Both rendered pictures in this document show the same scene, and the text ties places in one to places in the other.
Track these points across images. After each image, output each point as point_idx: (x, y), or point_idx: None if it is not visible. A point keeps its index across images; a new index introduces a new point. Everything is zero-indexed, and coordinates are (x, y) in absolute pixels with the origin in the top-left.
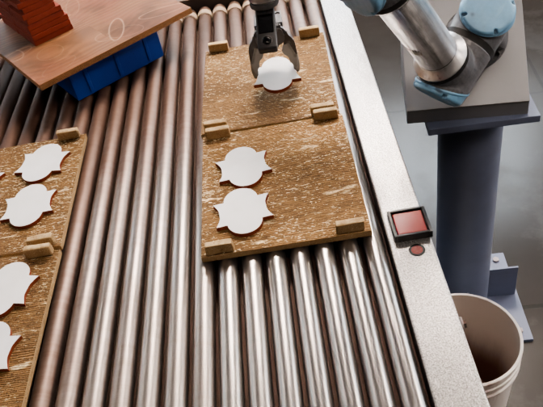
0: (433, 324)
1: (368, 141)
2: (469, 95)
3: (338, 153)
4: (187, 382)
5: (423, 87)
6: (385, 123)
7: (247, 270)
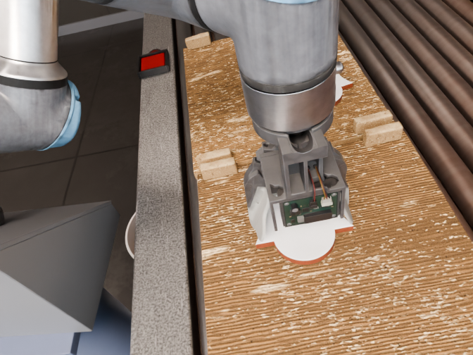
0: (158, 18)
1: (170, 146)
2: (24, 212)
3: (203, 113)
4: None
5: (71, 82)
6: (143, 176)
7: None
